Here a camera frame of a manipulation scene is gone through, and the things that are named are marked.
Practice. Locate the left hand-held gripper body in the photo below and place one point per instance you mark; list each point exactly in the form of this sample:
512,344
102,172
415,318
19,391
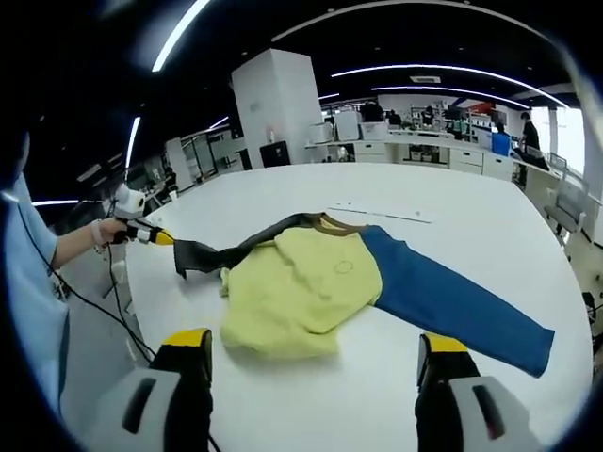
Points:
131,200

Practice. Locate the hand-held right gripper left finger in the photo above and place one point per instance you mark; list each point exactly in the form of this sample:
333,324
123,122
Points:
188,376

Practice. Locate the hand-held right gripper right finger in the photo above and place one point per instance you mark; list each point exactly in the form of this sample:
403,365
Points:
443,386

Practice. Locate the yellow blue grey garment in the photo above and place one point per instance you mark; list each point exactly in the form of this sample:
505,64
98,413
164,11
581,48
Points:
301,292

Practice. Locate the person's left hand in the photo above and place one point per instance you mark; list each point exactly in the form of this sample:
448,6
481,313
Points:
107,233

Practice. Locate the person's light blue shirt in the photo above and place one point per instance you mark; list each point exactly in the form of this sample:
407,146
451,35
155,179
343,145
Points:
33,282

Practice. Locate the black box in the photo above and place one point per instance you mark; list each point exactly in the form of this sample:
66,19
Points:
274,154

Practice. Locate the straight ceiling light strip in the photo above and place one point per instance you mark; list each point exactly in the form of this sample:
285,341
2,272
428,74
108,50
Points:
179,35

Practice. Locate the white upright panel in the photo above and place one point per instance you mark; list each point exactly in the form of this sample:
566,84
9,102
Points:
347,126

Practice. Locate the white drawer cabinet row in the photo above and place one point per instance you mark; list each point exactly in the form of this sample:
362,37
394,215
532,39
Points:
424,155

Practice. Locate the curved ceiling light strip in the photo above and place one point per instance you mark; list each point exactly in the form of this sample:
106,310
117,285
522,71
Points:
452,91
447,71

